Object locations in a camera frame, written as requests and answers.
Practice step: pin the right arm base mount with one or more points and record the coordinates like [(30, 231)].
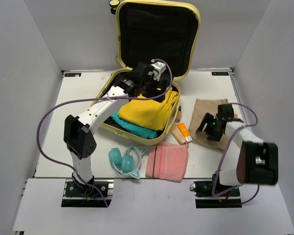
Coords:
[(205, 200)]

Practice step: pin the beige cloth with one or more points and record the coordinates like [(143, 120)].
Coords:
[(202, 107)]

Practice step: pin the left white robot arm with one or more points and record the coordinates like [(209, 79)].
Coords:
[(79, 131)]

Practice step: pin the orange sunscreen tube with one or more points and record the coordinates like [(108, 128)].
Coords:
[(184, 131)]

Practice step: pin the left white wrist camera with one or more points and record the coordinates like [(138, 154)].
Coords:
[(158, 69)]

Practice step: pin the beige round bottle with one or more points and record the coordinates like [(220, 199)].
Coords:
[(179, 114)]

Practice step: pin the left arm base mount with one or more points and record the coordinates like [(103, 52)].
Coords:
[(75, 197)]

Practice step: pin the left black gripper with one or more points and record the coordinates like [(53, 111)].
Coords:
[(164, 87)]

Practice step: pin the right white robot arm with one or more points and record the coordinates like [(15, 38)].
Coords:
[(257, 161)]

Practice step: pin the yellow suitcase with black lining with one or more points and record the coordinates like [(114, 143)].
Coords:
[(155, 29)]

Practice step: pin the pink striped towel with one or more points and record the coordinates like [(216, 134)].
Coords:
[(167, 161)]

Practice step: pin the beige cosmetic tube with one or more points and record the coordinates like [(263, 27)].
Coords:
[(179, 137)]

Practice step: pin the yellow cloth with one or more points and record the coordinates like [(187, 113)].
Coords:
[(149, 114)]

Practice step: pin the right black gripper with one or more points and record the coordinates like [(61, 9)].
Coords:
[(208, 118)]

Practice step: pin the teal cat-ear headphones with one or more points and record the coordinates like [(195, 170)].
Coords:
[(124, 164)]

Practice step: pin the teal cloth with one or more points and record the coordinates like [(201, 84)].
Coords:
[(134, 129)]

